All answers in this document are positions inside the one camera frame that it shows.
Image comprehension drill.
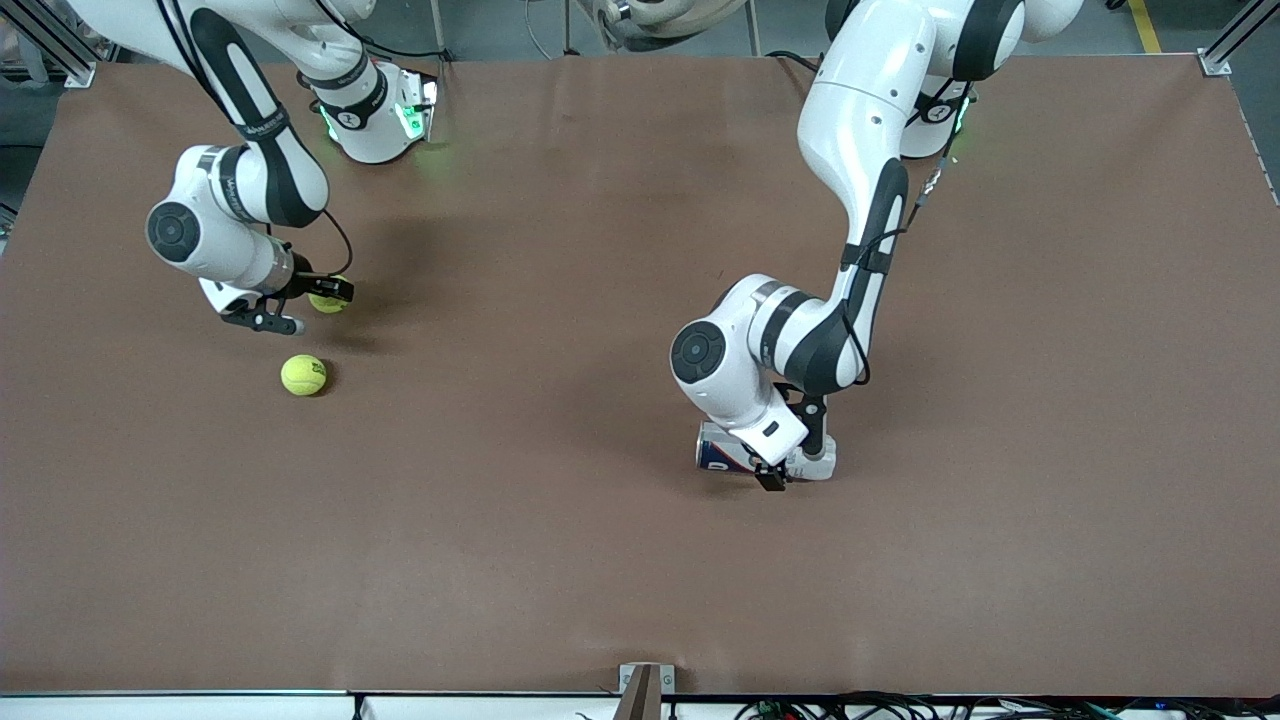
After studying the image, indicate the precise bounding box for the black cable bundle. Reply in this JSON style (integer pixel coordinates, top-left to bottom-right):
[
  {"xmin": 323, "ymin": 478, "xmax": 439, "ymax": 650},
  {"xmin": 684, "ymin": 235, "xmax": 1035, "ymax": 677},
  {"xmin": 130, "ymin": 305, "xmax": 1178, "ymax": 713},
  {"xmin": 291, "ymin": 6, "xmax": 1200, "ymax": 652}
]
[{"xmin": 735, "ymin": 690, "xmax": 1280, "ymax": 720}]

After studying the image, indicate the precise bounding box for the aluminium frame post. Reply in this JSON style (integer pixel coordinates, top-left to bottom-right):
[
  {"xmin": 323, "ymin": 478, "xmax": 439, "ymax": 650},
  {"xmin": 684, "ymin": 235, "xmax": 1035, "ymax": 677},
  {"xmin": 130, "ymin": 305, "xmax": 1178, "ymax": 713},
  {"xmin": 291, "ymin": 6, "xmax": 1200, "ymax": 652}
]
[
  {"xmin": 0, "ymin": 0, "xmax": 98, "ymax": 89},
  {"xmin": 1198, "ymin": 0, "xmax": 1280, "ymax": 78}
]

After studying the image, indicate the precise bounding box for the brown table cover sheet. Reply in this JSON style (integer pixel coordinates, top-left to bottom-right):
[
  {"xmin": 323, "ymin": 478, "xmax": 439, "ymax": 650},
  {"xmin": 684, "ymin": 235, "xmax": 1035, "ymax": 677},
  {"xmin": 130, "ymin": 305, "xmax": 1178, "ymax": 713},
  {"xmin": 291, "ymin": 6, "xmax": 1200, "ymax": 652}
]
[{"xmin": 0, "ymin": 52, "xmax": 1280, "ymax": 698}]

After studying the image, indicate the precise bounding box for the clear plastic tennis ball can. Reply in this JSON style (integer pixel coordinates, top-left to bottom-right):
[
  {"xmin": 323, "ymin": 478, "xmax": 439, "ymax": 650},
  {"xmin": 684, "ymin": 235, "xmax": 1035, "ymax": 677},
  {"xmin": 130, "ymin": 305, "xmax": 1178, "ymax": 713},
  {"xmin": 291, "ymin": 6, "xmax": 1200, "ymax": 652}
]
[{"xmin": 696, "ymin": 420, "xmax": 837, "ymax": 482}]

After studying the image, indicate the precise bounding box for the grey rounded housing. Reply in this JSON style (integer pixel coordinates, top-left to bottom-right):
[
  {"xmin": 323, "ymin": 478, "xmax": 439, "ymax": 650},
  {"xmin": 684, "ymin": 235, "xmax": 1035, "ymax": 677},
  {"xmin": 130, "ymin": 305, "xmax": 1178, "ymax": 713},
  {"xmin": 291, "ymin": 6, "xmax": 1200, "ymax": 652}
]
[{"xmin": 580, "ymin": 0, "xmax": 751, "ymax": 51}]

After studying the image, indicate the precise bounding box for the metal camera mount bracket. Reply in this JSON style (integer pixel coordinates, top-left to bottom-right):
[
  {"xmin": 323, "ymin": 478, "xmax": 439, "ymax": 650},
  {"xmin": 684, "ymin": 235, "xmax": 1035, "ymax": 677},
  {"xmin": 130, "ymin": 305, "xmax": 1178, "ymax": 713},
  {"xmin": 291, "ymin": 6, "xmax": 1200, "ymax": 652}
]
[{"xmin": 614, "ymin": 663, "xmax": 676, "ymax": 720}]

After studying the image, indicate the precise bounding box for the black right arm base cable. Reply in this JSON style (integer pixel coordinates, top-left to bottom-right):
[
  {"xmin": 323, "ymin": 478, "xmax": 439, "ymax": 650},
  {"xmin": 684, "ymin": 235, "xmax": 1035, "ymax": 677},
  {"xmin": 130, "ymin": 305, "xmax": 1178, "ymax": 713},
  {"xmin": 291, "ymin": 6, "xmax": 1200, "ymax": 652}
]
[{"xmin": 350, "ymin": 30, "xmax": 451, "ymax": 63}]

